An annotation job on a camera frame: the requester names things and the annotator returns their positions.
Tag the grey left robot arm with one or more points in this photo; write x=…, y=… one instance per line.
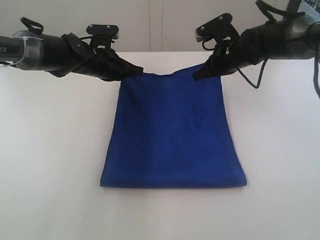
x=63, y=55

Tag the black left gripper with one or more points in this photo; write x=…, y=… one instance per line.
x=94, y=59

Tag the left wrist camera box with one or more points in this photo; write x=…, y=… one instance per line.
x=108, y=30

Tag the blue towel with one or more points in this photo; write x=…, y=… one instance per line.
x=171, y=132

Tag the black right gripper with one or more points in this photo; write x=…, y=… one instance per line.
x=267, y=41

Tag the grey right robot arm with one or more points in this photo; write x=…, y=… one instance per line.
x=294, y=38

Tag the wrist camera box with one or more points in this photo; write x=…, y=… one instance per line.
x=218, y=29
x=108, y=30

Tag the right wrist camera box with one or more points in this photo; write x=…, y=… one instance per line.
x=218, y=29

